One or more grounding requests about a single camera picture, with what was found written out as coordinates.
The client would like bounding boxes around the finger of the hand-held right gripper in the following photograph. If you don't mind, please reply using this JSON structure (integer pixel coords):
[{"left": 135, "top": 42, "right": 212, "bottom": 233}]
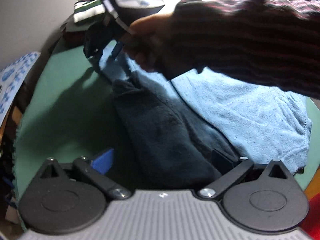
[
  {"left": 83, "top": 17, "right": 118, "bottom": 59},
  {"left": 111, "top": 41, "right": 125, "bottom": 62}
]

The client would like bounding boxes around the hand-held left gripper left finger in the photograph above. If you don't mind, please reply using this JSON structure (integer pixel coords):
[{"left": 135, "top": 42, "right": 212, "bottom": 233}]
[{"left": 37, "top": 148, "right": 132, "bottom": 201}]

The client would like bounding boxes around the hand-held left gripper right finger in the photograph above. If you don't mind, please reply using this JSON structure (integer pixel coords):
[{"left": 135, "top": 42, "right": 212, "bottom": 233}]
[{"left": 197, "top": 149, "right": 293, "bottom": 202}]

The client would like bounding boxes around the blue knit sweater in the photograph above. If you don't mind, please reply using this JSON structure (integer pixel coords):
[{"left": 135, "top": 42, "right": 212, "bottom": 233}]
[{"left": 96, "top": 40, "right": 313, "bottom": 189}]

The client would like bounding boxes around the person's right forearm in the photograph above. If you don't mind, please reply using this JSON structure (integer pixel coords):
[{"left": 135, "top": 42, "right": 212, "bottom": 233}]
[{"left": 160, "top": 0, "right": 320, "bottom": 99}]

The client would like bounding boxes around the person's right hand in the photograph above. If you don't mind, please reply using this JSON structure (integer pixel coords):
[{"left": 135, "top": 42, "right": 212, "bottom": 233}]
[{"left": 119, "top": 12, "right": 180, "bottom": 73}]

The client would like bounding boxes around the green white striped cardigan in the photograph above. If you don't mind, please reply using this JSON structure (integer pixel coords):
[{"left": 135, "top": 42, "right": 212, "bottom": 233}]
[{"left": 73, "top": 0, "right": 107, "bottom": 24}]

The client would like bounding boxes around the green table cloth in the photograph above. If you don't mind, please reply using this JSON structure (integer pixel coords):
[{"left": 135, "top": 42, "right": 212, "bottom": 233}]
[{"left": 14, "top": 37, "right": 320, "bottom": 230}]

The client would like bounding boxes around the blue white patterned cloth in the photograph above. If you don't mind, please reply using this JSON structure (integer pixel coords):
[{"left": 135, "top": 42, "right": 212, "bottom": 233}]
[{"left": 0, "top": 51, "right": 42, "bottom": 128}]

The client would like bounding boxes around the red cloth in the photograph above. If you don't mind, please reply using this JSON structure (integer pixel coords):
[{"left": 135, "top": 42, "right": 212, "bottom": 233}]
[{"left": 299, "top": 197, "right": 320, "bottom": 240}]

